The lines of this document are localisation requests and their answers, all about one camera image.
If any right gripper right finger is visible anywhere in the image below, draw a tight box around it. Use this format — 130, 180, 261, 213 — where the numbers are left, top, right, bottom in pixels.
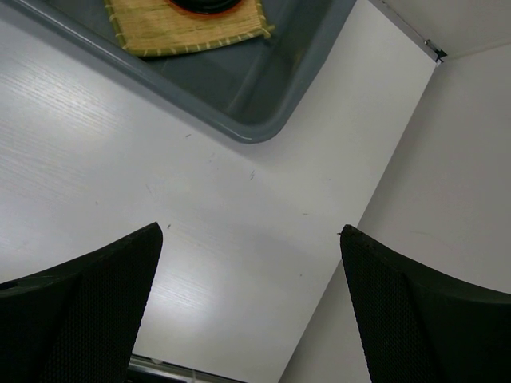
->
339, 225, 510, 382

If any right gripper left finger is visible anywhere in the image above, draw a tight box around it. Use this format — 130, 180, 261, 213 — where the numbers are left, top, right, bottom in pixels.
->
1, 223, 163, 382

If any woven bamboo mat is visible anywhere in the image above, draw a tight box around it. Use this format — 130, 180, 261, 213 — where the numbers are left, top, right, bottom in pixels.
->
105, 0, 275, 57

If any orange plate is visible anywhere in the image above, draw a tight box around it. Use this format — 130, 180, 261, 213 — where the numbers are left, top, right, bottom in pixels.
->
168, 0, 241, 15

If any black plate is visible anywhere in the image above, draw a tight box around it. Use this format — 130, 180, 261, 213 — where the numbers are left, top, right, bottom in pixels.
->
173, 0, 240, 13

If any grey plastic bin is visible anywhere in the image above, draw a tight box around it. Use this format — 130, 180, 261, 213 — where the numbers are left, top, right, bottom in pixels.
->
10, 1, 354, 143

